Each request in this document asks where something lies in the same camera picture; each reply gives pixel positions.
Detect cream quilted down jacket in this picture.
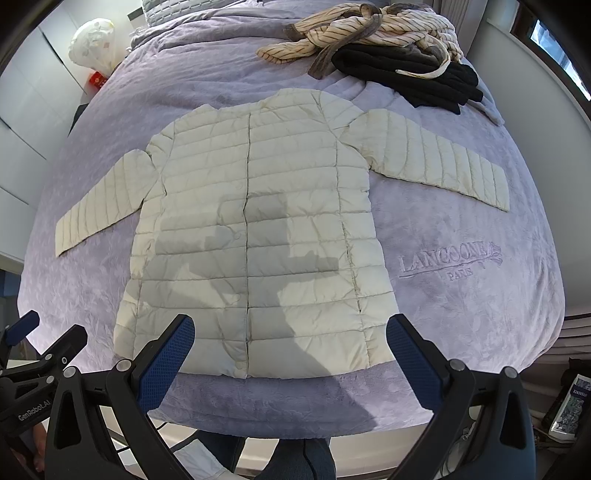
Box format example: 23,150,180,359
55,89,510,379

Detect lavender embossed bed blanket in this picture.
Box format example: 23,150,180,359
17,0,566,440

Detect printed package on floor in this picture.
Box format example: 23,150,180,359
542,358,590,443

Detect person's blue jeans legs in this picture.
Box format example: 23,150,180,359
194,431,337,480

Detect white wardrobe drawers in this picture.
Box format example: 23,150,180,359
1,1,143,263

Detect white plastic bag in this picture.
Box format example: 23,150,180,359
68,18,115,78

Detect black folded garment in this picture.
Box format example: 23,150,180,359
332,43,484,115

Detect beige striped robe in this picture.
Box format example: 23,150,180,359
256,3,464,79

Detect window with dark frame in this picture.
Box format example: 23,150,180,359
511,4,590,108

